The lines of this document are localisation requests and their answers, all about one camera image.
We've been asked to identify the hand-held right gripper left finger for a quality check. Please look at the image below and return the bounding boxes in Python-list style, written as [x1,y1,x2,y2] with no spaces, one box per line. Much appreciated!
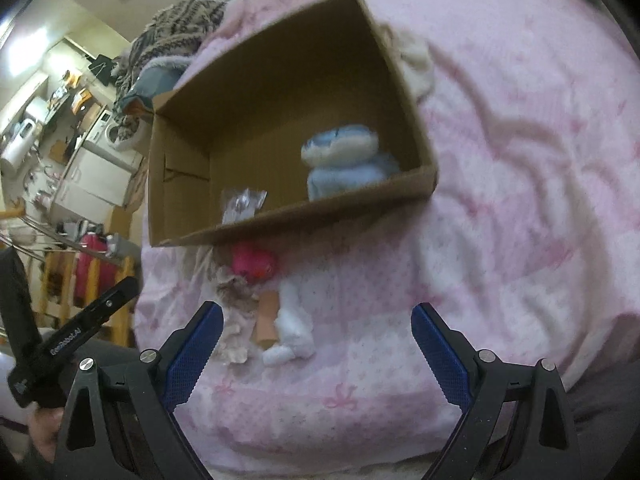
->
[52,301,226,480]

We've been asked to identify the person's grey trousers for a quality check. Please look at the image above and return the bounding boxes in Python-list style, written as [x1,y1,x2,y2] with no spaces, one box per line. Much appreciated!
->
[567,360,640,466]

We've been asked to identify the white washing machine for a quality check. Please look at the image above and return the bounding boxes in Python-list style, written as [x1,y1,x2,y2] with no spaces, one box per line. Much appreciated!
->
[82,107,146,168]

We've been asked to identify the wooden chair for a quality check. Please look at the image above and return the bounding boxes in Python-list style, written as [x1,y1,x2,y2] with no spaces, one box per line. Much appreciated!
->
[37,205,148,348]

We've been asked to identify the pink hanging garment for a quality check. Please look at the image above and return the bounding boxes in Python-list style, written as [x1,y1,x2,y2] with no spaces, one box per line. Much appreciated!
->
[74,245,115,313]

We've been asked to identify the white cabinet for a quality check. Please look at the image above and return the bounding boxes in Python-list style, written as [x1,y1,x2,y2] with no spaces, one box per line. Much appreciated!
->
[50,149,135,211]

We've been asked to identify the grey patterned knit blanket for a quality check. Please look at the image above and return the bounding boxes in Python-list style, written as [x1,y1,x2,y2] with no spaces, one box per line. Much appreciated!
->
[112,0,232,143]

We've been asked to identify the white fluffy cloth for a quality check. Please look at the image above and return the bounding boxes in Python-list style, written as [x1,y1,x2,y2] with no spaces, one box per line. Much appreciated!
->
[380,25,435,103]

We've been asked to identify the white paper towel roll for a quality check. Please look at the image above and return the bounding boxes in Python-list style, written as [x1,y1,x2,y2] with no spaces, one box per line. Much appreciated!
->
[0,135,32,177]

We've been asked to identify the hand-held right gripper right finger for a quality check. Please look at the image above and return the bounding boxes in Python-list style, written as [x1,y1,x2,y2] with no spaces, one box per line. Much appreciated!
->
[410,302,583,480]

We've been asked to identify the beige lace cloth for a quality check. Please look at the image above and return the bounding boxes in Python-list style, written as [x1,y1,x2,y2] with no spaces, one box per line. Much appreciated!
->
[212,262,263,367]

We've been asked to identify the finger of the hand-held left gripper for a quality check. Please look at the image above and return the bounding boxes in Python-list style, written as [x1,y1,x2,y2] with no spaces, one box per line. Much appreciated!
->
[75,276,140,342]

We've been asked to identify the person's left hand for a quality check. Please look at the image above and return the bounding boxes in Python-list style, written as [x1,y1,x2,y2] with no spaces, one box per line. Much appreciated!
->
[27,402,65,462]

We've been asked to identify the blue plush toy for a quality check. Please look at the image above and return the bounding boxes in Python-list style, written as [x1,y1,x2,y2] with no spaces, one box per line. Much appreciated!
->
[301,125,401,202]

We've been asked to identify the brown cardboard box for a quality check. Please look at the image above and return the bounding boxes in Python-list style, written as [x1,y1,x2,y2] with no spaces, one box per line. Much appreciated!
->
[146,0,440,248]

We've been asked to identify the clear plastic bag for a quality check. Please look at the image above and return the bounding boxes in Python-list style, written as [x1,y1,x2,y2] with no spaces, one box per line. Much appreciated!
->
[220,187,267,226]

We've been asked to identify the pink plush toy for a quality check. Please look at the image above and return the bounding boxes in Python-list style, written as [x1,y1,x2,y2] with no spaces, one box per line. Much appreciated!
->
[231,241,279,282]

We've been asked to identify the pink printed blanket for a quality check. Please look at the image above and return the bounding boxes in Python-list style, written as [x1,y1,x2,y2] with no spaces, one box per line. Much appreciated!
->
[134,0,640,476]

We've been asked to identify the white plush toy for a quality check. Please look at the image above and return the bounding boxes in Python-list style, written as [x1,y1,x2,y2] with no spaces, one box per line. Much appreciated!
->
[261,280,315,367]

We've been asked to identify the metal drying rack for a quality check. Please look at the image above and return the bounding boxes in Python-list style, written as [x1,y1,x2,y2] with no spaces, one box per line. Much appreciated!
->
[0,205,123,266]

